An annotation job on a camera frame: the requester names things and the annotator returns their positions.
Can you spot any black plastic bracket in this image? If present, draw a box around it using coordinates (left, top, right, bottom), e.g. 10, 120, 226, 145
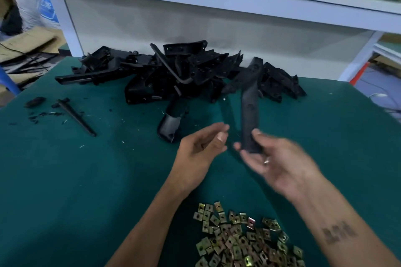
222, 57, 265, 154

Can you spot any pile of black plastic brackets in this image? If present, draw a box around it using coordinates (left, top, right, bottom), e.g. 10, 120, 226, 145
55, 40, 308, 142

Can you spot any person's right hand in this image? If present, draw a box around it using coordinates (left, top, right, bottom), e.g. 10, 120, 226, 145
233, 128, 323, 202

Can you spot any thin black plastic strip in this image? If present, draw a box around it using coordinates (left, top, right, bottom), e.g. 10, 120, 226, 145
55, 98, 98, 137

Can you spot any pile of brass clip nuts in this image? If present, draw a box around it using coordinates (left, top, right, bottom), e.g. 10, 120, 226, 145
192, 201, 306, 267

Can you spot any white metal post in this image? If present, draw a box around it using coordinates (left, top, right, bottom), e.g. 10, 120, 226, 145
45, 0, 84, 58

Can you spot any small black plastic scrap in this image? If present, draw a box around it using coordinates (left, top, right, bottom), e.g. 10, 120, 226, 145
25, 96, 46, 108

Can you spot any green table cloth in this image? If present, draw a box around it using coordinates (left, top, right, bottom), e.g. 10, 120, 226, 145
0, 56, 401, 267

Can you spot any person's left hand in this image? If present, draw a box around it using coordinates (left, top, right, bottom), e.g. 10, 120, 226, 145
166, 123, 231, 199

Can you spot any blue metal frame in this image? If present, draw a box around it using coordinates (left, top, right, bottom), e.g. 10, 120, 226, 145
0, 66, 23, 97

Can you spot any black bag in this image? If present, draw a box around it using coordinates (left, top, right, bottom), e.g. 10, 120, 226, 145
0, 4, 24, 36

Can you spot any white metal rack frame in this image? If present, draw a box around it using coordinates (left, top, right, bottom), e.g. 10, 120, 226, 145
338, 31, 401, 83

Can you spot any white printed sack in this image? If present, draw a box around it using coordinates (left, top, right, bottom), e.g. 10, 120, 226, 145
15, 0, 60, 32

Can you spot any person's right forearm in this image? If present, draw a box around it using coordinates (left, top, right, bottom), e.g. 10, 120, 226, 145
294, 173, 401, 267

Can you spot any person's left forearm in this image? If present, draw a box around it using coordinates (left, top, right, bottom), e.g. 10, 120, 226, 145
107, 182, 192, 267

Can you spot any brown cardboard piece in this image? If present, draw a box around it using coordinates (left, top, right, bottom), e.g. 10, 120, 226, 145
0, 26, 66, 92

